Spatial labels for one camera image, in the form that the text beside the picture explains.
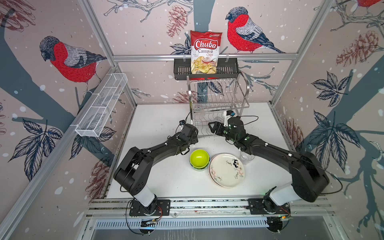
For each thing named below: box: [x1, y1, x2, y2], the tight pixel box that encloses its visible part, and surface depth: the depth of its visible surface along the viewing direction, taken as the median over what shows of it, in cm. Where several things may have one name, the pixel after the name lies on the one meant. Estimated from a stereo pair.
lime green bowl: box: [189, 149, 210, 171], surface depth 86 cm
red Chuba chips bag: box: [190, 30, 223, 75], surface depth 86 cm
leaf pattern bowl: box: [190, 162, 210, 171], surface depth 81 cm
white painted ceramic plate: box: [208, 152, 245, 189], surface depth 85 cm
